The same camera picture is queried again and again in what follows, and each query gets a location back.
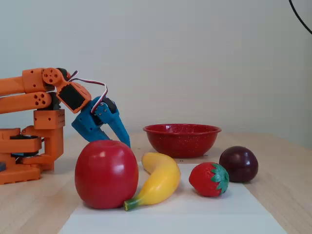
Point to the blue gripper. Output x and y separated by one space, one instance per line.
86 122

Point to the red toy apple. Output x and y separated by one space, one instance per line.
104 175

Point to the yellow toy banana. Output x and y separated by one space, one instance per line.
163 178

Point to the orange robot base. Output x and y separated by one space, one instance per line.
48 136

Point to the red speckled enamel bowl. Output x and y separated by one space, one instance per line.
181 143

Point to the white paper sheet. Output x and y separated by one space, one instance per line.
170 219

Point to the red toy strawberry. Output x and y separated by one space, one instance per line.
204 180

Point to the dark purple toy plum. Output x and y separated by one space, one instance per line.
239 165

